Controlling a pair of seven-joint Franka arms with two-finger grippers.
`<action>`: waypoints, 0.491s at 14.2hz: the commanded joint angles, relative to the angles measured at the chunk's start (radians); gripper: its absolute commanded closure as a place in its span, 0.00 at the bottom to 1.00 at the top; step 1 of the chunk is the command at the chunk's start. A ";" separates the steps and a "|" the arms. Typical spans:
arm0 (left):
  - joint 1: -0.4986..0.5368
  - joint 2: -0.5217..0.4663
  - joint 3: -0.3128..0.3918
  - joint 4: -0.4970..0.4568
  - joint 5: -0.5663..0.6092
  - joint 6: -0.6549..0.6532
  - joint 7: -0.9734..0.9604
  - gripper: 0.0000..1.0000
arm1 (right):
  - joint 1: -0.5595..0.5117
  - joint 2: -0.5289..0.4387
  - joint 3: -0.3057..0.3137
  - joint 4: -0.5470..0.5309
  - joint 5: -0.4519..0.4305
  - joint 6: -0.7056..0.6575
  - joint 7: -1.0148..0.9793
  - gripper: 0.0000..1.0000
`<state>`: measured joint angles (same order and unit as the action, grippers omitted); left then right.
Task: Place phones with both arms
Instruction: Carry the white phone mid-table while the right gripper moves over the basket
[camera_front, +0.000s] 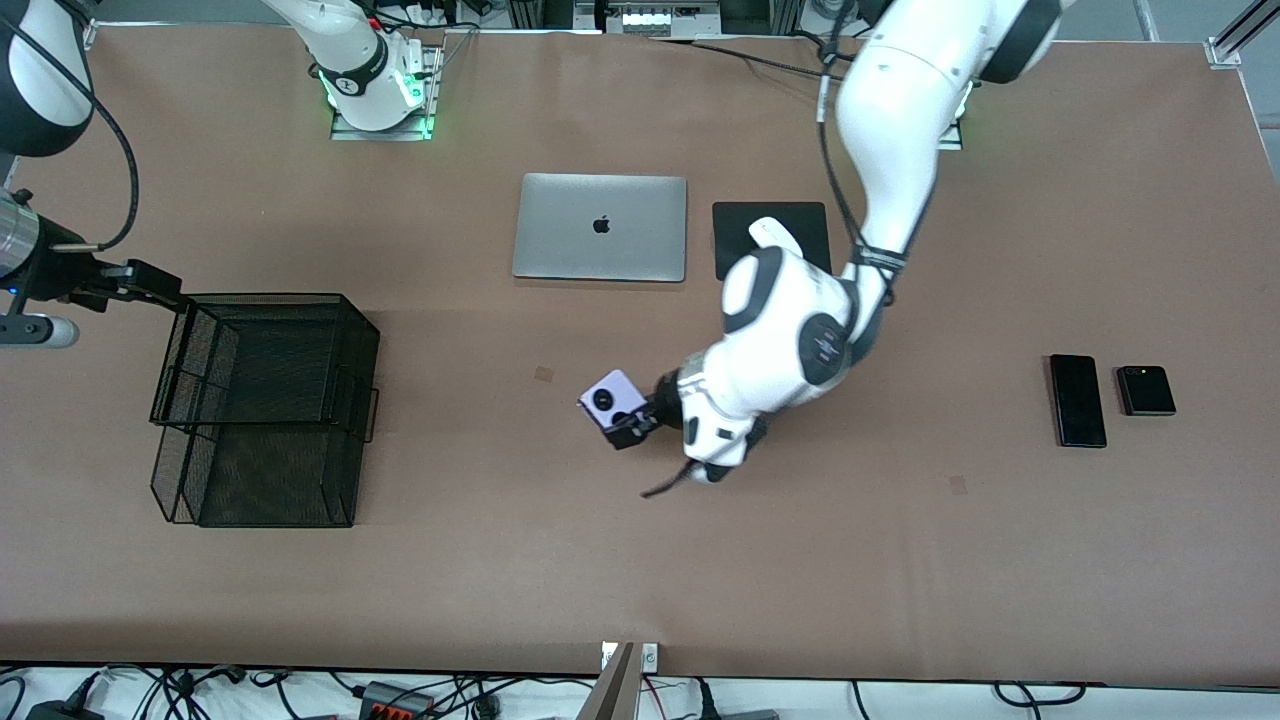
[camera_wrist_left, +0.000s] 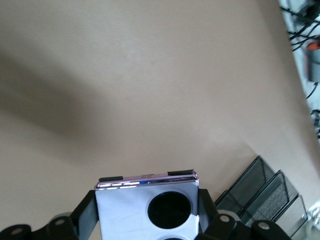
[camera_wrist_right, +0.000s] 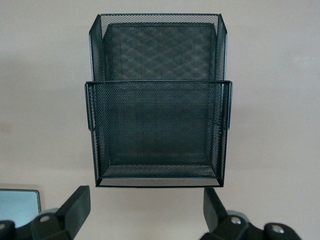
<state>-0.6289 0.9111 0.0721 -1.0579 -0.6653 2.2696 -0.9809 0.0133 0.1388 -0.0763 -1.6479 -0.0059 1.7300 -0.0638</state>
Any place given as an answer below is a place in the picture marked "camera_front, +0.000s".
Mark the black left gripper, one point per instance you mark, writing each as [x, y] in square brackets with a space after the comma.
[663, 403]

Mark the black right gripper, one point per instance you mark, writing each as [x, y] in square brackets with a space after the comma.
[62, 276]

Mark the lavender flip phone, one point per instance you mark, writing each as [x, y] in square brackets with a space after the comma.
[612, 395]

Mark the black slab phone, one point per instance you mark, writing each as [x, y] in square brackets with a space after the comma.
[1078, 400]

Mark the black flip phone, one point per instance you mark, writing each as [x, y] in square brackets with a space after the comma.
[1146, 392]

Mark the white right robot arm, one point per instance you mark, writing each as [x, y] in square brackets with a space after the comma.
[355, 60]

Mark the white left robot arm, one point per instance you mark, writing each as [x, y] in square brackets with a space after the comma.
[890, 100]

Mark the silver laptop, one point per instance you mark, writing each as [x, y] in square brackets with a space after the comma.
[560, 230]

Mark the black mouse pad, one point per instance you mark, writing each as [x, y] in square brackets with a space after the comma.
[735, 225]

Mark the white table edge clamp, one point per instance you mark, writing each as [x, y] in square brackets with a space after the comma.
[650, 657]

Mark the white computer mouse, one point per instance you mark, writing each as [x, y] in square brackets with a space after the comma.
[770, 232]

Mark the black mesh two-tier tray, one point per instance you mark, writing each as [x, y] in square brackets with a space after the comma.
[290, 470]

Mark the grey metal bar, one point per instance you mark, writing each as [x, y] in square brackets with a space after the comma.
[610, 695]

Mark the black power strip orange switches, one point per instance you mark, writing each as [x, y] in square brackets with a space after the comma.
[395, 700]

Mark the white power strip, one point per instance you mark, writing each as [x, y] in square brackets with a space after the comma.
[425, 12]

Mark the white electrical box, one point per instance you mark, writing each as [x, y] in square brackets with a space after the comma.
[660, 18]

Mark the black power adapter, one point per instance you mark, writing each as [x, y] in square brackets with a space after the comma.
[60, 711]

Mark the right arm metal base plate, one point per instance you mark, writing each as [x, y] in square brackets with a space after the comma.
[430, 100]

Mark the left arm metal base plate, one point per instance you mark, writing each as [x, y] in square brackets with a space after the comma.
[955, 140]

